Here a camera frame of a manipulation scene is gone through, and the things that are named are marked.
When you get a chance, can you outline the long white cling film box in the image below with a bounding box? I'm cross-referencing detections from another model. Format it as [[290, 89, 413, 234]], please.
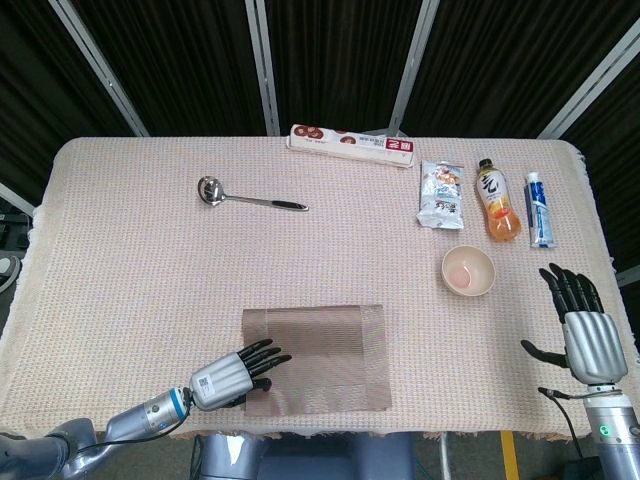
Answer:
[[285, 124, 417, 170]]

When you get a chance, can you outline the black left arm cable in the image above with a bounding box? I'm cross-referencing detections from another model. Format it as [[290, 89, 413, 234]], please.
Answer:
[[72, 412, 191, 459]]

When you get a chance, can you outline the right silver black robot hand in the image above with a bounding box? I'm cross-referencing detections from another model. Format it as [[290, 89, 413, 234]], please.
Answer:
[[520, 262, 629, 385]]

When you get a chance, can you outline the dark equipment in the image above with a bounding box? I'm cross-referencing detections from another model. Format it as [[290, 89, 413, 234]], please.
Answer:
[[0, 199, 32, 251]]

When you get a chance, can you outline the silver snack packet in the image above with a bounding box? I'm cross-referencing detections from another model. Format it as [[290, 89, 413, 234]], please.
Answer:
[[417, 160, 465, 232]]

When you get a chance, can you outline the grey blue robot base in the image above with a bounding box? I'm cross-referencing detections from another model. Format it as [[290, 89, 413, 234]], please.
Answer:
[[192, 432, 416, 480]]

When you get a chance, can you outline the orange tea bottle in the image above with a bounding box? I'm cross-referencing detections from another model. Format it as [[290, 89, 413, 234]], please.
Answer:
[[474, 158, 523, 244]]

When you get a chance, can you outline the light brown bowl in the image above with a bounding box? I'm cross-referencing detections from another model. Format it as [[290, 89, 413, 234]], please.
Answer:
[[440, 244, 497, 298]]

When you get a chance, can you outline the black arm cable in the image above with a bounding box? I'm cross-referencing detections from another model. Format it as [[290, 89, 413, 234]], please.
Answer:
[[72, 412, 191, 459], [537, 386, 586, 459]]

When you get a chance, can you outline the beige woven tablecloth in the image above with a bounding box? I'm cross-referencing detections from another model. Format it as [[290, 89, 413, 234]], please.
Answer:
[[0, 135, 619, 454]]

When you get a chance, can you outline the brown woven placemat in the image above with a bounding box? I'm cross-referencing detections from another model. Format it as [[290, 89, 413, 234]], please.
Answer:
[[242, 303, 393, 416]]

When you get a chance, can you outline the steel ladle black handle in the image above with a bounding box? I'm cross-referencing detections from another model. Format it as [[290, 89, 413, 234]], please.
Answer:
[[196, 175, 310, 213]]

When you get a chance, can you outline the white round device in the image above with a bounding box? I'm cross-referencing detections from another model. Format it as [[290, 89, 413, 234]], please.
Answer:
[[0, 252, 21, 296]]

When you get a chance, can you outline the black pleated curtain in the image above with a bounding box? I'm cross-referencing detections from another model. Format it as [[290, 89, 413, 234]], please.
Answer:
[[0, 0, 640, 281]]

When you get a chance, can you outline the blue white toothpaste tube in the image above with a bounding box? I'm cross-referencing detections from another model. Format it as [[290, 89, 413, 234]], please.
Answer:
[[523, 171, 558, 250]]

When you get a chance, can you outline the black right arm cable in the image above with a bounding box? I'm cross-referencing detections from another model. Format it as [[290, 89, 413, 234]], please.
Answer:
[[537, 386, 586, 459]]

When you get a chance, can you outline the grey metal table leg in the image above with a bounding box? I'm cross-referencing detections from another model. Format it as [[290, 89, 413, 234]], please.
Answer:
[[438, 432, 452, 480]]

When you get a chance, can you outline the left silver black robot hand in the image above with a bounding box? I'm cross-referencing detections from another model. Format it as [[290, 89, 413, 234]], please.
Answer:
[[188, 338, 293, 412]]

